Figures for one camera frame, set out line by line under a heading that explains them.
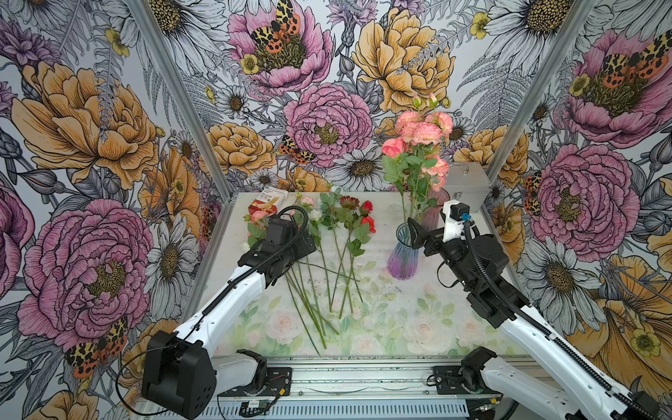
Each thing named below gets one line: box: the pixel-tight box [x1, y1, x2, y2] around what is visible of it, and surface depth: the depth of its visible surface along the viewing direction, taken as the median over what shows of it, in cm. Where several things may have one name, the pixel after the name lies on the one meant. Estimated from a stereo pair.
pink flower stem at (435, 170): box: [421, 154, 450, 224], surface depth 72 cm
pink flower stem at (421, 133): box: [394, 93, 439, 227], surface depth 74 cm
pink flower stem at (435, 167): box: [420, 92, 455, 227], surface depth 72 cm
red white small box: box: [247, 186, 289, 215], surface depth 118 cm
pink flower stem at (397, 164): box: [381, 137, 418, 227], surface depth 78 cm
